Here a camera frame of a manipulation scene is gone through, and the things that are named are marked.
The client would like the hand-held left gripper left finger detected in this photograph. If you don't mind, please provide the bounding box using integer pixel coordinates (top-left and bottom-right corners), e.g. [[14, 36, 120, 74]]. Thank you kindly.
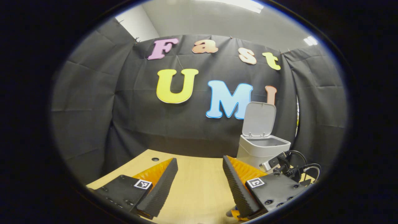
[[93, 157, 179, 218]]

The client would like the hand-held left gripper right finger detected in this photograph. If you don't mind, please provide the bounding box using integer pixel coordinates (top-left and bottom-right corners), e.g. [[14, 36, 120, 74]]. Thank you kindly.
[[222, 155, 307, 219]]

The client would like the white desktop garbage bin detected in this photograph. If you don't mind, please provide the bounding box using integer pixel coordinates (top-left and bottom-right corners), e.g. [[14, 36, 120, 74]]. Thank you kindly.
[[236, 102, 291, 171]]

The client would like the wooden desktop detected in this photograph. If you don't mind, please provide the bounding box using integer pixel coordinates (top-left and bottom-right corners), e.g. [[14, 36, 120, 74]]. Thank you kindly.
[[86, 149, 314, 224]]

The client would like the black backdrop cloth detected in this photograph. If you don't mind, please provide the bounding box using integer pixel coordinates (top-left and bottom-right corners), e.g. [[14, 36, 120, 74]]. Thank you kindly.
[[51, 17, 348, 185]]

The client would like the large ceiling light panel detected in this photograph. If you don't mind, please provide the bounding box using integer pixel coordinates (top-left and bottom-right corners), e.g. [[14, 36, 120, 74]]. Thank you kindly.
[[193, 0, 264, 13]]

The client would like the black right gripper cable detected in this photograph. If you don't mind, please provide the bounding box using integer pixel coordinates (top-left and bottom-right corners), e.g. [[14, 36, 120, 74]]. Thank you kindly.
[[285, 150, 322, 184]]

